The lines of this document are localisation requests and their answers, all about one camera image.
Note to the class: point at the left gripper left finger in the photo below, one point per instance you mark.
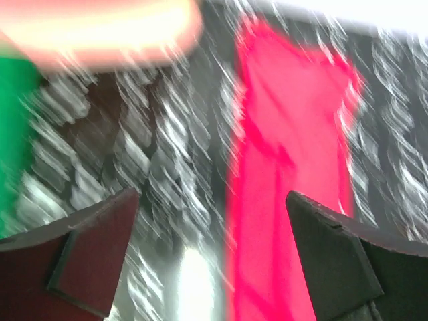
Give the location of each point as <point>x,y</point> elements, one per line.
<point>68,269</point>

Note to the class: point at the pink three-tier shelf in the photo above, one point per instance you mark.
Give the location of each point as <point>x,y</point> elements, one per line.
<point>99,35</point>

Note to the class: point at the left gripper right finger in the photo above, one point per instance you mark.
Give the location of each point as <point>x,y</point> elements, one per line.
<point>356,272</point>

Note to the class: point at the green plastic tray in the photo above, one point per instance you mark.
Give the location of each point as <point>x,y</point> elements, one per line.
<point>20,80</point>

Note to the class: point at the red t-shirt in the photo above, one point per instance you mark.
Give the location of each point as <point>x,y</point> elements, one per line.
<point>294,104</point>

